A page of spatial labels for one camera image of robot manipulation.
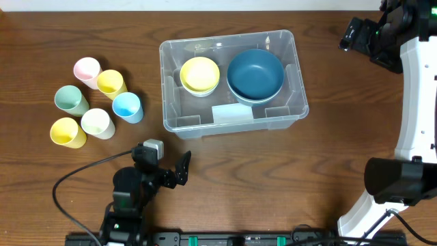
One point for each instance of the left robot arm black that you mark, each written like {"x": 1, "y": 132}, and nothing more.
{"x": 134, "y": 188}

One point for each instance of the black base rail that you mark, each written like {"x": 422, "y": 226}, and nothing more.
{"x": 293, "y": 238}

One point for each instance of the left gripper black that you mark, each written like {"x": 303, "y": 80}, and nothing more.
{"x": 169, "y": 176}

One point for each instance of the light blue small bowl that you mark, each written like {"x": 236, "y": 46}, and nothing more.
{"x": 187, "y": 88}

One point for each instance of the yellow small bowl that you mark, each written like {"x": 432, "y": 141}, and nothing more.
{"x": 199, "y": 74}

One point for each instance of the light blue plastic cup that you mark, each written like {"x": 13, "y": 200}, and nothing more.
{"x": 128, "y": 107}

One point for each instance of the white small bowl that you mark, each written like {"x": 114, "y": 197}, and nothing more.
{"x": 200, "y": 94}

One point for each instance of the cream white plastic cup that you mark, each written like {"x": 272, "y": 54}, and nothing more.
{"x": 98, "y": 123}

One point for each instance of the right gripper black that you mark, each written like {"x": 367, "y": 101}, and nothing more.
{"x": 362, "y": 39}

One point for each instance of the pink plastic cup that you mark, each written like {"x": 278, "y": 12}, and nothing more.
{"x": 87, "y": 70}

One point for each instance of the green plastic cup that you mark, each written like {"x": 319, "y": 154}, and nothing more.
{"x": 70, "y": 99}

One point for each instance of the yellow plastic cup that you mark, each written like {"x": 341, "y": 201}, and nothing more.
{"x": 111, "y": 83}
{"x": 67, "y": 132}

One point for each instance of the dark blue large bowl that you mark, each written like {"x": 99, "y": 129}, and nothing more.
{"x": 252, "y": 102}

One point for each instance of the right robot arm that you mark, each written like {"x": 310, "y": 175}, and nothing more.
{"x": 393, "y": 185}

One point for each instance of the clear plastic storage container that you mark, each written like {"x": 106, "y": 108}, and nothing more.
{"x": 190, "y": 117}

